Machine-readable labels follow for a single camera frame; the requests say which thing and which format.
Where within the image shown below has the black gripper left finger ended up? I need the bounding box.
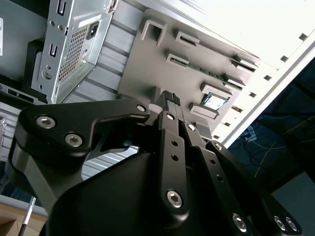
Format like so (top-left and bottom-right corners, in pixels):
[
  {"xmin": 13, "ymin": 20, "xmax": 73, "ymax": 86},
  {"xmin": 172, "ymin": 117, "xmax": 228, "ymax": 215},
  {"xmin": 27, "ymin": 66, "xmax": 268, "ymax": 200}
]
[{"xmin": 14, "ymin": 90, "xmax": 189, "ymax": 221}]

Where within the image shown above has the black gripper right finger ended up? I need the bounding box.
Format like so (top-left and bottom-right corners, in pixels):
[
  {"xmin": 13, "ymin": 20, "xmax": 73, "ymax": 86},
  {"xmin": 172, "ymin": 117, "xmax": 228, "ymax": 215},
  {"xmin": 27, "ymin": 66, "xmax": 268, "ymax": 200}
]
[{"xmin": 173, "ymin": 94, "xmax": 303, "ymax": 236}]

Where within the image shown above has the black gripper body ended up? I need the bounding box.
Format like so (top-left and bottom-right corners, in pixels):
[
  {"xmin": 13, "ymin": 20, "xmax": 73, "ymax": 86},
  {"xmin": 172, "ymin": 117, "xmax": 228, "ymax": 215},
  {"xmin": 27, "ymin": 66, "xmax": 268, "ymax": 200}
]
[{"xmin": 4, "ymin": 137, "xmax": 237, "ymax": 236}]

